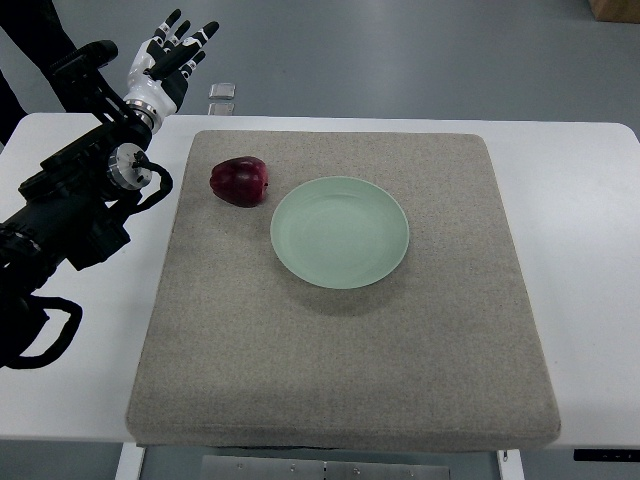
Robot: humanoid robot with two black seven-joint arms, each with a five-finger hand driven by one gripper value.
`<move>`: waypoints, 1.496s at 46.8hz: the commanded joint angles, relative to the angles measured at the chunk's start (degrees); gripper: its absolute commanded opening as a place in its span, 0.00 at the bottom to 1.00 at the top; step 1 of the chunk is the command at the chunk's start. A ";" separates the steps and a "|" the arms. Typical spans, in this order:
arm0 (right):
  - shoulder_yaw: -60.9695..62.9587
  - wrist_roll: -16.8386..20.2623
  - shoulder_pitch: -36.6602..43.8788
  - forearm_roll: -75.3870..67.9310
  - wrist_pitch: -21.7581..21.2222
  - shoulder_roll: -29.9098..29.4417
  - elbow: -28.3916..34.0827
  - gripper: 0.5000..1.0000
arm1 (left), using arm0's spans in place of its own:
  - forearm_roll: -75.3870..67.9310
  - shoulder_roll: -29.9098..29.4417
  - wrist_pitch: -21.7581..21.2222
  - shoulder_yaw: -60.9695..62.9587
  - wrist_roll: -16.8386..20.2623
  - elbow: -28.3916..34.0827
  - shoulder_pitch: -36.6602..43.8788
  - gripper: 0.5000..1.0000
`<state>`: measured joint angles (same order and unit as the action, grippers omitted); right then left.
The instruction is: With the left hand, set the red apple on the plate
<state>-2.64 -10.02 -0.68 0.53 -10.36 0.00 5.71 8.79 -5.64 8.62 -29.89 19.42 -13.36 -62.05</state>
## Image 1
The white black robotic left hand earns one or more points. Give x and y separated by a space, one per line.
160 72

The red apple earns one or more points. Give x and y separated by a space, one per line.
241 181

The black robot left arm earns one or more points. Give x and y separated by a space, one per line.
75 211

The upper clear floor plate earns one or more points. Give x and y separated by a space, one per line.
222 90

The clear floor plate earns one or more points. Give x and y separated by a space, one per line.
222 90
221 109

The lower clear floor plate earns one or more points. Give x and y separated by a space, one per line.
221 109

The light green ceramic plate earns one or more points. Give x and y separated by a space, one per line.
339 232

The beige square fabric cushion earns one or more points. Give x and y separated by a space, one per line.
441 355

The white left table leg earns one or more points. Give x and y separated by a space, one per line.
130 462

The white table leg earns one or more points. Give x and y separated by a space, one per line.
510 465
130 462

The cardboard box corner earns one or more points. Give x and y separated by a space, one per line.
619 11

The white right table leg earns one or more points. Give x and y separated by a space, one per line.
510 465

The black table control panel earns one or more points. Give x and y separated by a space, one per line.
607 455

